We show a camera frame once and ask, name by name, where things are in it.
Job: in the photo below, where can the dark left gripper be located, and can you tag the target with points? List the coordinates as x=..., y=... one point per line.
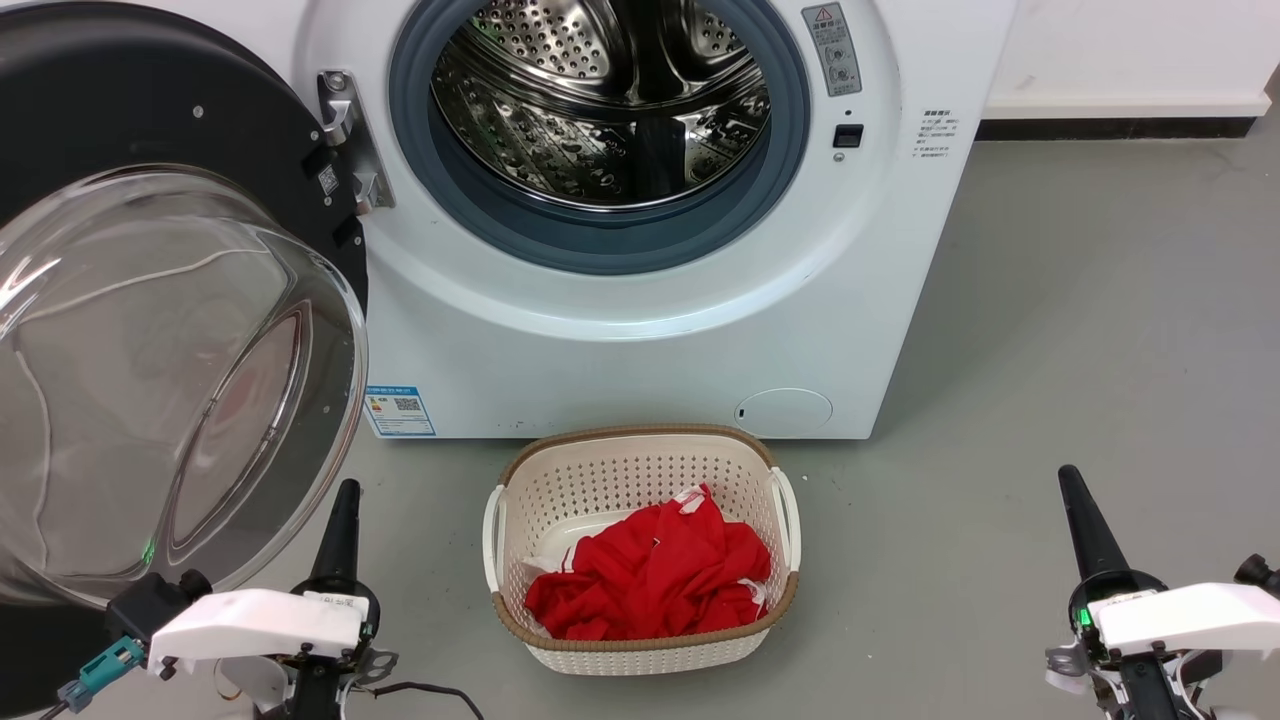
x=320, y=690

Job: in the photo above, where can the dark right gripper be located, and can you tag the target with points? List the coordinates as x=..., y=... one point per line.
x=1140, y=685

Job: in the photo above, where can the black round glass washer door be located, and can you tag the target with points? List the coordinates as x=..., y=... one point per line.
x=150, y=90

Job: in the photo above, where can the white front-load washing machine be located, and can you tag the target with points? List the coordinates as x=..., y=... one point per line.
x=600, y=380

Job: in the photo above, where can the metal door hinge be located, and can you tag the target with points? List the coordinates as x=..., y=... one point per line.
x=345, y=120

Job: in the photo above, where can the blue energy label sticker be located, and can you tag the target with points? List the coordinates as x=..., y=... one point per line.
x=402, y=412

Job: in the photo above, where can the cream perforated laundry basket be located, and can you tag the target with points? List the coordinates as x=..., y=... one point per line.
x=600, y=475

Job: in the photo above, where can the red garment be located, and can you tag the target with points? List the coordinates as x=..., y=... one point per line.
x=650, y=580

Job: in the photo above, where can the round white filter cover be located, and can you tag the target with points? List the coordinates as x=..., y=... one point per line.
x=785, y=410

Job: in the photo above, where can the stainless steel washer drum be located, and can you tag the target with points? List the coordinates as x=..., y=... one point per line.
x=560, y=130

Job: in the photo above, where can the grey warning sticker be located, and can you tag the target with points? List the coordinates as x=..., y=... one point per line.
x=832, y=50

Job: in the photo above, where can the white left wrist camera cover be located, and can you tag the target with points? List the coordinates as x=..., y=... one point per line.
x=250, y=625

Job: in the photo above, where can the white wrist camera cover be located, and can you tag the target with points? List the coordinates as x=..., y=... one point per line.
x=1190, y=615
x=250, y=625

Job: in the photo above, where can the white right wrist camera cover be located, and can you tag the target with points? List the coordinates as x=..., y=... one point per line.
x=1190, y=615

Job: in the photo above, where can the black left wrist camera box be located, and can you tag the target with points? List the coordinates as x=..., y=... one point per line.
x=145, y=605

